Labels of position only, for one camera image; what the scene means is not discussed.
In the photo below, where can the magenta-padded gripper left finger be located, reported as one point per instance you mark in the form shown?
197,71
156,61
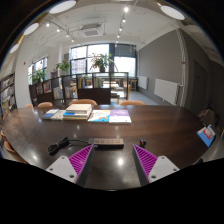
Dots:
63,168

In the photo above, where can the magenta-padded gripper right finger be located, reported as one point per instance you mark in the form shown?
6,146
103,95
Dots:
161,168

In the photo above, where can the black power strip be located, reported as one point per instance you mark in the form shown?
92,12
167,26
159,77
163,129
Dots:
106,143

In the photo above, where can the orange chair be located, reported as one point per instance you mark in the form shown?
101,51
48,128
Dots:
13,153

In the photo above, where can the thin white book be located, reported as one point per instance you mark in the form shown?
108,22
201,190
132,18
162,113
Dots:
60,115

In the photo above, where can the blue box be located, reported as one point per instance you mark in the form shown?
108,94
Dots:
205,136

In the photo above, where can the thin blue book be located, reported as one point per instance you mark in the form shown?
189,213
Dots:
50,114

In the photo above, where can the thick cream book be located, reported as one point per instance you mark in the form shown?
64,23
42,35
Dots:
79,108

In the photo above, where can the blue and yellow illustrated book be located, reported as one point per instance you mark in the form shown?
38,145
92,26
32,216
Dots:
99,116

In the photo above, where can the purple cover book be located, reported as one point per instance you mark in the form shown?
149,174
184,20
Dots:
120,116

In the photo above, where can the dark low shelf unit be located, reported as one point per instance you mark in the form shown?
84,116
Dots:
96,95

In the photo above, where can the grey door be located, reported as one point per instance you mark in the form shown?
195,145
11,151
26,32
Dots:
200,86

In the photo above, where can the small potted plant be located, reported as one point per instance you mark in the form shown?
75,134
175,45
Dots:
38,76

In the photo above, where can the medium potted plant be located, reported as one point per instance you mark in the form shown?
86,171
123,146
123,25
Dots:
63,66

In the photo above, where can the small side window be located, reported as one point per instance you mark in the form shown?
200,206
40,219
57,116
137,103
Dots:
40,65

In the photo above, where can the large multi-pane window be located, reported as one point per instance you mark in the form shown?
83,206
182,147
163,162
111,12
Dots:
125,65

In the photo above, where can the large potted plant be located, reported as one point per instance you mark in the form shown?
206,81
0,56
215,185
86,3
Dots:
101,62

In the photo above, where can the ceiling air conditioner unit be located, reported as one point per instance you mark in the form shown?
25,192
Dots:
91,30

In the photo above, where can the round white ceiling lamps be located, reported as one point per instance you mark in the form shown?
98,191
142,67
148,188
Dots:
171,12

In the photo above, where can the ceiling spot lights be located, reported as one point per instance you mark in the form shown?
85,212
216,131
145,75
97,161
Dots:
126,9

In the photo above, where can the large white wall radiator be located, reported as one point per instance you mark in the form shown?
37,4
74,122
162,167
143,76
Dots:
166,91

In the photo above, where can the small white wall radiator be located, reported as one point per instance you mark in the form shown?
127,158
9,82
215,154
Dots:
142,82

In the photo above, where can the tall wall bookshelf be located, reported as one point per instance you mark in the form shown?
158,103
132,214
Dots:
7,95

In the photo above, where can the white vertical wall pipe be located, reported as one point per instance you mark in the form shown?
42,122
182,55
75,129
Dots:
181,66

